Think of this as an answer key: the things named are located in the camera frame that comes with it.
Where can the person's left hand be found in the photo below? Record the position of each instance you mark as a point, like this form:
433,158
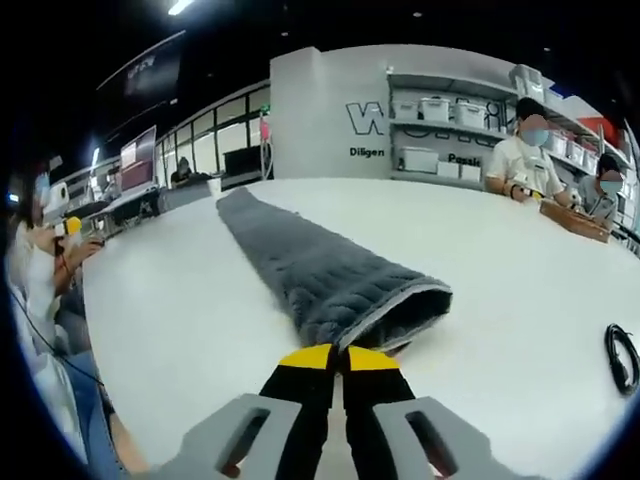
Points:
82,255

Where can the grey towel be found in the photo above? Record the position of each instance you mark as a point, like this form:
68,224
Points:
320,270

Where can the pink object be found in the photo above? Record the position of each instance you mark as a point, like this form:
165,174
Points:
266,130

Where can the wooden box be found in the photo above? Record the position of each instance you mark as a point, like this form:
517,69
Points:
575,222

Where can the row of white storage boxes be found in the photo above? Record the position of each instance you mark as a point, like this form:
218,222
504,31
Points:
435,109

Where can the person's legs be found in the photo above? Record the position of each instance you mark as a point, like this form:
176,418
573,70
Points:
100,430

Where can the operator at left edge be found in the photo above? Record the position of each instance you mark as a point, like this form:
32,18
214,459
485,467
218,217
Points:
35,300

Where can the black monitor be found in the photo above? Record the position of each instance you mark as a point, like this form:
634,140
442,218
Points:
242,162

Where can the large hanging screen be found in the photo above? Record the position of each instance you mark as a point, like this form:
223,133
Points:
150,65

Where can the grey shelf unit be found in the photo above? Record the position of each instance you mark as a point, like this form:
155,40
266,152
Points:
500,92

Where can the ceiling light strip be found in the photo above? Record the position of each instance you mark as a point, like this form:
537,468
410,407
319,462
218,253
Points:
181,6

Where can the open laptop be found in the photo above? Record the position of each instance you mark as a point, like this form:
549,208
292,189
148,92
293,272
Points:
137,160

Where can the laptop desk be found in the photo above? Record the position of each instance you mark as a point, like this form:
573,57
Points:
135,200

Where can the person's head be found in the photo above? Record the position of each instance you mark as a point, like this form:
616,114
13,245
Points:
37,195

